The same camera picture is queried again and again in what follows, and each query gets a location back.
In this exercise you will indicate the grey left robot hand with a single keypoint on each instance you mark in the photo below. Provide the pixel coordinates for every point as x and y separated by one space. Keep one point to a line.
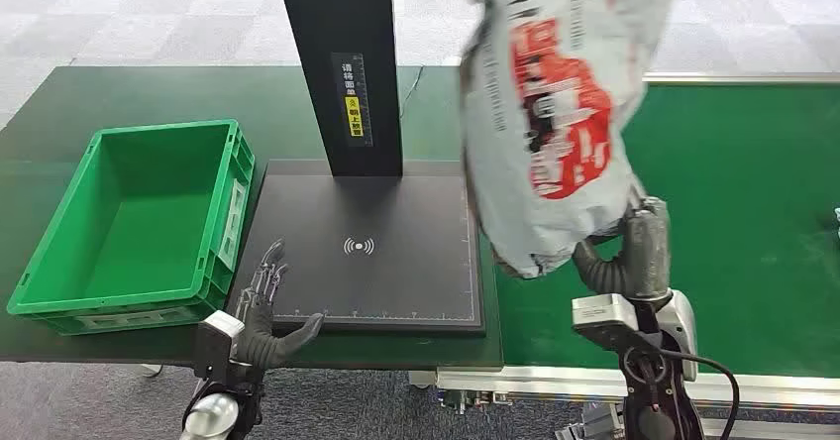
262 342

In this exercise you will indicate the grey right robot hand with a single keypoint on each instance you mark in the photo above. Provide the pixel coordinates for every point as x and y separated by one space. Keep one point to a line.
646 253

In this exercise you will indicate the green conveyor belt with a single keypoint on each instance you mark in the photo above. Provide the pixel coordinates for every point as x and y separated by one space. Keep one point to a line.
722 227

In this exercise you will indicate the black inbound scanner machine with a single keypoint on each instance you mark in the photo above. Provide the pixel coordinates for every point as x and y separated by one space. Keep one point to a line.
394 279

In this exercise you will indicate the green plastic crate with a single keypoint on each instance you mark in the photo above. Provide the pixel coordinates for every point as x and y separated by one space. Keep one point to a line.
131 227

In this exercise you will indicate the yellow and black column label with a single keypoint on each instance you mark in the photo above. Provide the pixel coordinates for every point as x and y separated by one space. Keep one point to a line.
353 99

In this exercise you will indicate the dark green table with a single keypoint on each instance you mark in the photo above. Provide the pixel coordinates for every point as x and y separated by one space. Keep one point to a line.
131 95

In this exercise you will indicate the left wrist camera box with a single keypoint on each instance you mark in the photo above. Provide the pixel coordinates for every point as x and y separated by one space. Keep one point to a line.
213 345

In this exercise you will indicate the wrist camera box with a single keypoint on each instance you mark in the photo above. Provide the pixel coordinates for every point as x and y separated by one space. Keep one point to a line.
213 345
600 319

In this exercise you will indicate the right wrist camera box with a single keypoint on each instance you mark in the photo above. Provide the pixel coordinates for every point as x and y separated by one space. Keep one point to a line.
600 319

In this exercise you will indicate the aluminium conveyor frame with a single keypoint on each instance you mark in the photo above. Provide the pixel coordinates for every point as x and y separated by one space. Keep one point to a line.
774 390

